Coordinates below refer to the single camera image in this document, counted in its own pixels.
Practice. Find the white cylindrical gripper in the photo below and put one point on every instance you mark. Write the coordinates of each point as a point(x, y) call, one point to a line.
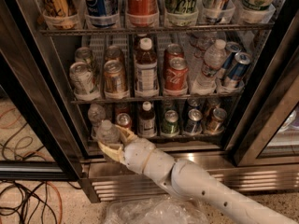
point(135, 154)

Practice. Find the clear water bottle bottom shelf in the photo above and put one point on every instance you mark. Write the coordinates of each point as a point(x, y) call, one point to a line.
point(108, 133)

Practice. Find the clear water bottle shelf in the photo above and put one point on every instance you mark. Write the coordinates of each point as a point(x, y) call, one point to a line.
point(214, 58)
point(108, 133)

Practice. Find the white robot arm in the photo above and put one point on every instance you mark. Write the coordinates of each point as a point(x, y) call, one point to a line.
point(181, 178)

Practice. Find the red soda can bottom shelf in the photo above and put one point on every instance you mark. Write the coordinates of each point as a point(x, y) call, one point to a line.
point(124, 120)

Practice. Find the brown tea bottle bottom shelf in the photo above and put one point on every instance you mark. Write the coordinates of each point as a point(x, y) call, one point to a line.
point(146, 120)

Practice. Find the brown tea bottle shelf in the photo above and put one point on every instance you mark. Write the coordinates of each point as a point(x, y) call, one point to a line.
point(146, 120)
point(146, 66)

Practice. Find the stainless fridge bottom grille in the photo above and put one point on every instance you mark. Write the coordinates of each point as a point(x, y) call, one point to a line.
point(111, 181)

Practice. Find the green soda can bottom shelf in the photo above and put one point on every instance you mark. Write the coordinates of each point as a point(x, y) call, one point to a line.
point(170, 123)

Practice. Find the orange can middle shelf front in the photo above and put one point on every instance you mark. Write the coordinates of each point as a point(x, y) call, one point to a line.
point(115, 81)

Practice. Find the orange can shelf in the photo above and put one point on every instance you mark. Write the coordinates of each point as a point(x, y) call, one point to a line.
point(114, 53)
point(115, 81)

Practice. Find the silver can middle shelf front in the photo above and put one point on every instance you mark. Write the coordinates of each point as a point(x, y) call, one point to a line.
point(81, 75)

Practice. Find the silver can shelf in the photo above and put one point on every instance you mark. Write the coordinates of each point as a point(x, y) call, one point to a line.
point(84, 54)
point(81, 75)

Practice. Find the blue soda can bottom shelf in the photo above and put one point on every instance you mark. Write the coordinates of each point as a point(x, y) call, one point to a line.
point(192, 124)

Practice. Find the brown tea bottle middle shelf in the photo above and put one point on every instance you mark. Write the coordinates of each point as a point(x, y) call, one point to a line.
point(146, 66)

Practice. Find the left glass fridge door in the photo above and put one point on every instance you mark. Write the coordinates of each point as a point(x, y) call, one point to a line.
point(32, 75)

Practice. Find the glass fridge door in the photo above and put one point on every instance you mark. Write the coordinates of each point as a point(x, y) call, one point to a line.
point(32, 75)
point(257, 140)

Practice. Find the orange can middle shelf rear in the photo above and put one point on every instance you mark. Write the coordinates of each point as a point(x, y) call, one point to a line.
point(114, 53)

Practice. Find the gold soda can bottom shelf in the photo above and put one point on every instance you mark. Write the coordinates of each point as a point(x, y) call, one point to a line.
point(215, 120)

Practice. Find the silver can middle shelf rear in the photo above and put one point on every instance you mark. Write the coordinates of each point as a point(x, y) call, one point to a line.
point(84, 54)

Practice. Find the clear water bottle middle shelf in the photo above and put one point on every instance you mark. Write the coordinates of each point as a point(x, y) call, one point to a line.
point(214, 58)

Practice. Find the red coca-cola can top shelf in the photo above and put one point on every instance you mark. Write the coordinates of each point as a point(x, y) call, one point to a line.
point(142, 7)

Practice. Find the blue pepsi can top shelf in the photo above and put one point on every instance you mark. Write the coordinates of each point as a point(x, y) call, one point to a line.
point(100, 0)

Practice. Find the right glass fridge door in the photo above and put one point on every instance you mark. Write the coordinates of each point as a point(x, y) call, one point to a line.
point(257, 140)

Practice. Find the yellow can top shelf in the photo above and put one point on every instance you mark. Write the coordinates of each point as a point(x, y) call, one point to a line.
point(60, 8)

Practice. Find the clear plastic bag on floor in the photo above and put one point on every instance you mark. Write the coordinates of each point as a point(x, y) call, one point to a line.
point(156, 210)

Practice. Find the red coca-cola can front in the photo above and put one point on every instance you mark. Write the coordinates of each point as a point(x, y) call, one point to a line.
point(176, 74)

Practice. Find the red coca-cola can rear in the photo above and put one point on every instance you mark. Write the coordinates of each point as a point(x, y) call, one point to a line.
point(172, 51)

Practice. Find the blue energy can front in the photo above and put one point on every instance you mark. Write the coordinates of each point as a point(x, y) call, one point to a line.
point(240, 65)

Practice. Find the blue energy can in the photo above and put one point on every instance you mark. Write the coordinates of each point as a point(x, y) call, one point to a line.
point(232, 48)
point(240, 65)

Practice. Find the blue energy can rear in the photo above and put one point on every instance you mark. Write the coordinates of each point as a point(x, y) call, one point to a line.
point(232, 48)

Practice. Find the bottom wire shelf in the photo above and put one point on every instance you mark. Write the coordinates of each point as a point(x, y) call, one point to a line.
point(185, 138)

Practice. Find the wire shelf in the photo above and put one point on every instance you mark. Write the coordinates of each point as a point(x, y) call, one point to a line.
point(159, 30)
point(185, 138)
point(155, 98)

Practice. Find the middle wire shelf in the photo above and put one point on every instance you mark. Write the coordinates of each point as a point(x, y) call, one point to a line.
point(155, 98)

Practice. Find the top wire shelf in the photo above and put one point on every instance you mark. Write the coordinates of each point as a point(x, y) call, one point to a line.
point(159, 30)

